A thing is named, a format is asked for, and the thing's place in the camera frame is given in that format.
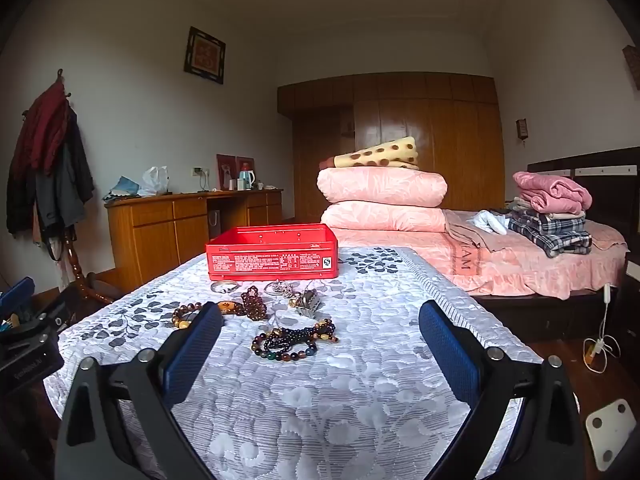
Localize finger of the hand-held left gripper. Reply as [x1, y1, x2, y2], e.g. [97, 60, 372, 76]
[0, 276, 36, 319]

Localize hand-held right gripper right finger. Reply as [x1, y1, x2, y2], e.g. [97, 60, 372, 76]
[419, 300, 587, 480]

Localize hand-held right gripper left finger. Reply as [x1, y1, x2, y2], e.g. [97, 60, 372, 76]
[54, 301, 224, 480]

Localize multicoloured bead bracelet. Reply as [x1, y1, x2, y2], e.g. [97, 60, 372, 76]
[251, 329, 317, 362]

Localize dark red bead bracelet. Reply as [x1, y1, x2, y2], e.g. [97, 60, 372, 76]
[241, 285, 269, 321]

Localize tan and dark bead bracelet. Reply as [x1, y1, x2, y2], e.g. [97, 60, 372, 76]
[300, 317, 340, 343]

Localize red tin box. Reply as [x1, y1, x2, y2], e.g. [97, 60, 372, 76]
[205, 225, 340, 282]

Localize gold pendant necklace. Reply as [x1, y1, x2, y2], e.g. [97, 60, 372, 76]
[289, 287, 322, 317]

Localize wooden coat rack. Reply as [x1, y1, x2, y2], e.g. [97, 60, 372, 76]
[22, 69, 121, 306]

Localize bed with pink sheet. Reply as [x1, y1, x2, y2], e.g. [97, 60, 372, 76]
[320, 207, 631, 341]

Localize dark grey jacket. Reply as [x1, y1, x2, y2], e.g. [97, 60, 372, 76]
[6, 110, 96, 236]

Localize beige brown cloth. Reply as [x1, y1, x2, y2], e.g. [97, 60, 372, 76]
[444, 209, 511, 251]

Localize wooden desk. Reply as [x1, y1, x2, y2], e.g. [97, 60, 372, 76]
[104, 189, 284, 291]

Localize white leaf patterned quilt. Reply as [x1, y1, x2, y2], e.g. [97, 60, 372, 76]
[44, 246, 543, 480]

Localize white cloth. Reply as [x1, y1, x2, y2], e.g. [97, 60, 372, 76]
[472, 210, 510, 235]

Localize folded pink quilt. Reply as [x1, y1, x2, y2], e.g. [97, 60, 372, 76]
[317, 166, 448, 209]
[320, 201, 447, 233]

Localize blue cloth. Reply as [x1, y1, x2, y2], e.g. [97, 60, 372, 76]
[103, 176, 141, 201]

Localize folded plaid clothes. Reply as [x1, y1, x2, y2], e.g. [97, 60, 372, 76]
[507, 210, 593, 258]

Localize red jacket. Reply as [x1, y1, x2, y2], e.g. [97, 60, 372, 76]
[12, 82, 71, 176]

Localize white plastic bag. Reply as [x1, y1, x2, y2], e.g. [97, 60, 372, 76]
[141, 165, 170, 196]

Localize white plate with holes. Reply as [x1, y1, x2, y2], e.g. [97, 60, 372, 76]
[586, 399, 637, 472]

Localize folded pink blanket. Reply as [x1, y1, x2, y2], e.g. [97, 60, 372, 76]
[512, 171, 593, 214]

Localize wooden wardrobe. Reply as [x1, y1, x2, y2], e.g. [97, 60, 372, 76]
[277, 72, 505, 226]

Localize yellow spotted blanket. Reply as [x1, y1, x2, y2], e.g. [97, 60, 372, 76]
[320, 136, 420, 171]

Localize dark wooden headboard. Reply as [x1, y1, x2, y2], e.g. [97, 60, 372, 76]
[527, 146, 640, 233]

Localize white cable with plug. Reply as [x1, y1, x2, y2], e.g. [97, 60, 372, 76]
[582, 284, 621, 373]

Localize dark framed wall picture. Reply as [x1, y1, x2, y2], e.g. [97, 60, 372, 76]
[183, 26, 227, 85]

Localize wall hanging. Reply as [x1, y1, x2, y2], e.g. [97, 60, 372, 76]
[622, 45, 640, 91]

